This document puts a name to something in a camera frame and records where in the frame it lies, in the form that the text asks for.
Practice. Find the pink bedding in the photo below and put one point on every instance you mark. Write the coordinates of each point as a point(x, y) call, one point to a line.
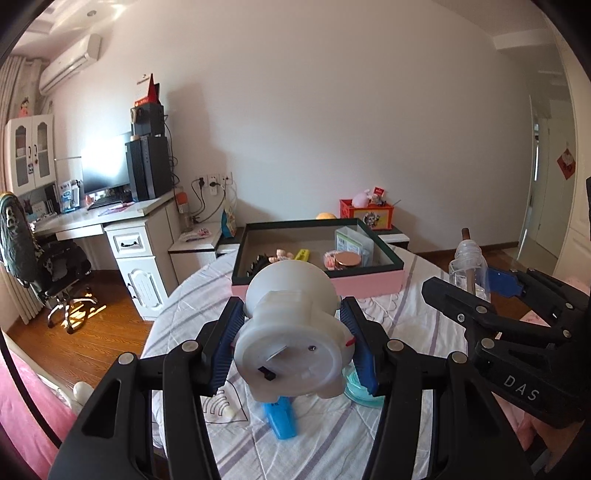
point(526, 429)

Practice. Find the blue yellow snack bag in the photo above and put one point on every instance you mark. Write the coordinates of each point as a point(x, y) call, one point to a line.
point(228, 222)

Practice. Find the cream wardrobe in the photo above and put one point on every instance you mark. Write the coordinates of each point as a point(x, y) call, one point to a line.
point(582, 240)

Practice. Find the yellow highlighter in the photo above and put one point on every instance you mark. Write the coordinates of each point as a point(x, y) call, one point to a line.
point(302, 254)

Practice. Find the low white side shelf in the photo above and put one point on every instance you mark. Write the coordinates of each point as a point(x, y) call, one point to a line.
point(198, 247)

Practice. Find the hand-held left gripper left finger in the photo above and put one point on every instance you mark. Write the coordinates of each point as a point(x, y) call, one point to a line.
point(226, 350)

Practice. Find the pink round tin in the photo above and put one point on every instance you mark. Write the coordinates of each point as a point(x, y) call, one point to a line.
point(348, 261)

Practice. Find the pink doll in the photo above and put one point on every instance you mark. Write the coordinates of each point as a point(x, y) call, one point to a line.
point(24, 107)

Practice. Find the white desk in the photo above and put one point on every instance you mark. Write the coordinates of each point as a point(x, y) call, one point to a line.
point(143, 258)

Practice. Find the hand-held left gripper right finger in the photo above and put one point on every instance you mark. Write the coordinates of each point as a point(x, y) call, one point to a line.
point(367, 355)

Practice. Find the teal bowl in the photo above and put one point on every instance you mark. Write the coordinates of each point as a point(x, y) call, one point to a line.
point(364, 397)

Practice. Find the dark printed jacket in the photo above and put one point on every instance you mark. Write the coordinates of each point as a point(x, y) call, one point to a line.
point(16, 235)

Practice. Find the yellow octopus plush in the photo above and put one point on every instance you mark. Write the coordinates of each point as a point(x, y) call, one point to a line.
point(326, 215)

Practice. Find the pink packet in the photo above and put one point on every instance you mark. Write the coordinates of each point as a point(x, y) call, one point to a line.
point(196, 234)

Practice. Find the pink plush toy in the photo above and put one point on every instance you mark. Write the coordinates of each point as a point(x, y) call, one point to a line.
point(360, 200)

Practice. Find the black speaker box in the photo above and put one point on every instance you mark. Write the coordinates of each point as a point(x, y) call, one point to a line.
point(148, 120)

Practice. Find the bottle with orange label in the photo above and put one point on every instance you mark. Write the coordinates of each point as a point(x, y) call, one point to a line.
point(183, 207)

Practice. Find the black white media cabinet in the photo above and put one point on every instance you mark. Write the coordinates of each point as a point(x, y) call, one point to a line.
point(397, 237)

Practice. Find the small blue plastic tool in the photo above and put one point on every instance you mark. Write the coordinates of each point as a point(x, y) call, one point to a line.
point(281, 417)

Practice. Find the red printed crate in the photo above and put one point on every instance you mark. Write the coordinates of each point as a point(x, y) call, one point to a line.
point(367, 217)

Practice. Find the striped white tablecloth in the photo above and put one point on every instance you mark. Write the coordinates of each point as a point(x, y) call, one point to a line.
point(323, 443)

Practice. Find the white air conditioner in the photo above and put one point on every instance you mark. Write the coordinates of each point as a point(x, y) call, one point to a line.
point(69, 64)

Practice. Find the black keyboard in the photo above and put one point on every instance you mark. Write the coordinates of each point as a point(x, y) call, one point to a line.
point(111, 203)

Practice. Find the white animal figure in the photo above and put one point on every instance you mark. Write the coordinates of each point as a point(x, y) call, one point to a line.
point(291, 332)

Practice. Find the red door decoration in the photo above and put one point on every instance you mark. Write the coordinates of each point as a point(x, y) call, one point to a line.
point(566, 164)

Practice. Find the black computer monitor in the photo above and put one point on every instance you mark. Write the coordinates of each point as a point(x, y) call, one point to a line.
point(106, 166)

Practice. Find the white hutch cabinet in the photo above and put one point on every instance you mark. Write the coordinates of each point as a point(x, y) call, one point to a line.
point(30, 152)

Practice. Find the pink blanket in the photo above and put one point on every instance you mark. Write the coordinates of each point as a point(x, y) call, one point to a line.
point(32, 406)

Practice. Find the clear plastic case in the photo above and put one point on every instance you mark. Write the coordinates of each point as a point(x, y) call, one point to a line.
point(353, 240)

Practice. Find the blue carton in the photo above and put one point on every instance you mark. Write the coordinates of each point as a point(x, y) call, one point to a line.
point(68, 196)

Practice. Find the black office chair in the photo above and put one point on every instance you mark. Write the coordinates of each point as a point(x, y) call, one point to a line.
point(60, 267)

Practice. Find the red paper bag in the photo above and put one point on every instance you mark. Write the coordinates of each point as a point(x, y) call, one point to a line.
point(150, 92)

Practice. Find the black computer tower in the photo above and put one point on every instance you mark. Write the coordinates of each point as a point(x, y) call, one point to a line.
point(150, 168)

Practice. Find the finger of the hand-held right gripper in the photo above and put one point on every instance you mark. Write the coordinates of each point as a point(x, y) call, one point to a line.
point(505, 281)
point(457, 300)

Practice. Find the pink storage box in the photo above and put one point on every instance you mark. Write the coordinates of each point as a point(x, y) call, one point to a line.
point(369, 281)

